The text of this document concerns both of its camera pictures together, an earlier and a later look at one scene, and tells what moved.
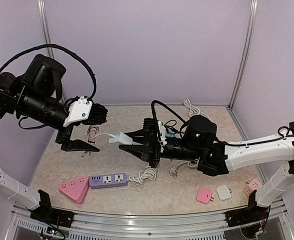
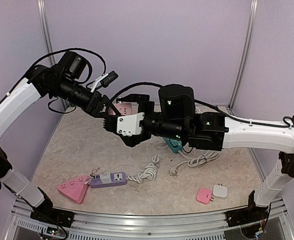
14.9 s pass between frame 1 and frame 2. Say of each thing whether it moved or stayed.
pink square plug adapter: stayed
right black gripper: moved
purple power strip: stayed
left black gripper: moved
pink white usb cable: moved
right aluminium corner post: stayed
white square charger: moved
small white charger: moved
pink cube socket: moved
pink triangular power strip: stayed
